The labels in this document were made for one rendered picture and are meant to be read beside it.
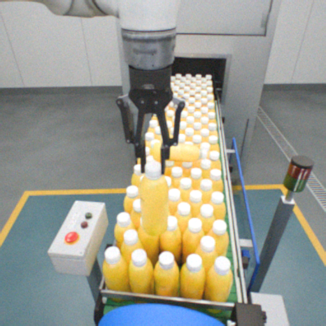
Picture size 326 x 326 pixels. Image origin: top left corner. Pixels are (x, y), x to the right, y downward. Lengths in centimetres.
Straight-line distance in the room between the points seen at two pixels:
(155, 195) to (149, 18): 36
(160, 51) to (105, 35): 410
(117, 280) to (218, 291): 27
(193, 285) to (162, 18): 62
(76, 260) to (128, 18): 61
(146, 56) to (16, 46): 458
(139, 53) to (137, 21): 5
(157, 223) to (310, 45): 471
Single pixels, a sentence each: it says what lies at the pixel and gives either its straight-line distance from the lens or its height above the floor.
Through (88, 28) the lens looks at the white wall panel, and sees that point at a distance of 456.
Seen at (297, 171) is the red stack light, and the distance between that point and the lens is 85.
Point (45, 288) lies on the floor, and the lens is 210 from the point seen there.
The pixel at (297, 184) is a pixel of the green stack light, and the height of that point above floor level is 119.
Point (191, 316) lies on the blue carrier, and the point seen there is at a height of 123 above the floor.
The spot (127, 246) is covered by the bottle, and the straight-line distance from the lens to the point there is 79.
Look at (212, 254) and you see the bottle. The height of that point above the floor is 107.
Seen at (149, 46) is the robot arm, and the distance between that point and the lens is 44.
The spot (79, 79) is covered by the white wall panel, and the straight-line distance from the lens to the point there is 481.
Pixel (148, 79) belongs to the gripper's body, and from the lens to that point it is 46.
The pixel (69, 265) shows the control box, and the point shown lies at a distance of 82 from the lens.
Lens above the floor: 170
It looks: 36 degrees down
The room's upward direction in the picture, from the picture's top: straight up
